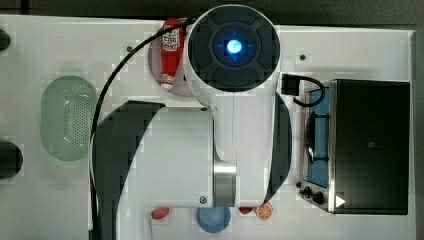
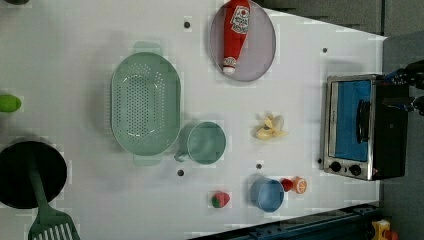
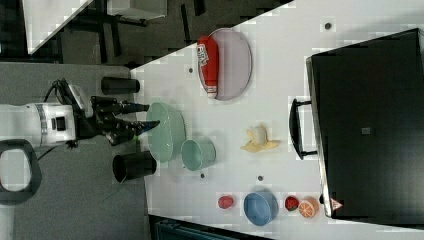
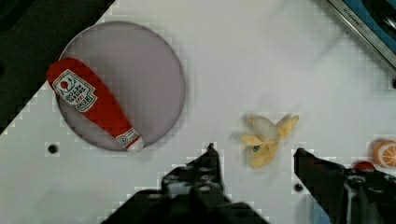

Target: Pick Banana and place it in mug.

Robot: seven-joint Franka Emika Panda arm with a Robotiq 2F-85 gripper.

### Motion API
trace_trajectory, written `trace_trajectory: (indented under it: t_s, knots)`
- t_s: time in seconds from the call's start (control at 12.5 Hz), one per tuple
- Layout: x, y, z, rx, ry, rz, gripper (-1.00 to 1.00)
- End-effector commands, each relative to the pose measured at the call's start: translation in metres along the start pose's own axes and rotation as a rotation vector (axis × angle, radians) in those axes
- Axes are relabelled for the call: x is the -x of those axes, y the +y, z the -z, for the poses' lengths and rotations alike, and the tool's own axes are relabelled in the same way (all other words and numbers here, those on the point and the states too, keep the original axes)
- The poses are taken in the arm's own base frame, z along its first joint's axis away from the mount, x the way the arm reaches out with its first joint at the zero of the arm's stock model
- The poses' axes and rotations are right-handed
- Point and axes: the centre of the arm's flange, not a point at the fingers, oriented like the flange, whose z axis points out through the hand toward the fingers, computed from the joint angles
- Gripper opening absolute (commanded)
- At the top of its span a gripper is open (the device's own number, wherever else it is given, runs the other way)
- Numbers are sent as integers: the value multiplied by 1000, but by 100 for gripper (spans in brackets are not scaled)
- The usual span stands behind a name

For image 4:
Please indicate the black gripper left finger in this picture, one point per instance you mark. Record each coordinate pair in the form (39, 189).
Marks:
(189, 194)

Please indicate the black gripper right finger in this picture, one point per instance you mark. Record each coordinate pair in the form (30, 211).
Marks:
(348, 196)

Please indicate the yellow peeled toy banana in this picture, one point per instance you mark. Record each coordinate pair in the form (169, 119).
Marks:
(266, 137)

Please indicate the blue bowl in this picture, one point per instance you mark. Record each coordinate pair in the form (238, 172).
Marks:
(318, 215)

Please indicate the orange slice toy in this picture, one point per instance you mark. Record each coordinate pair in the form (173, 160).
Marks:
(385, 154)

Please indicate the grey round plate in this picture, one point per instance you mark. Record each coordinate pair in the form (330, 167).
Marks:
(141, 70)

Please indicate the red ketchup bottle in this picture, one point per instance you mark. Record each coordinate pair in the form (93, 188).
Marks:
(78, 85)

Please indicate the silver black toaster oven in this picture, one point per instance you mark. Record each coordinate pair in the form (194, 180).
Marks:
(373, 21)

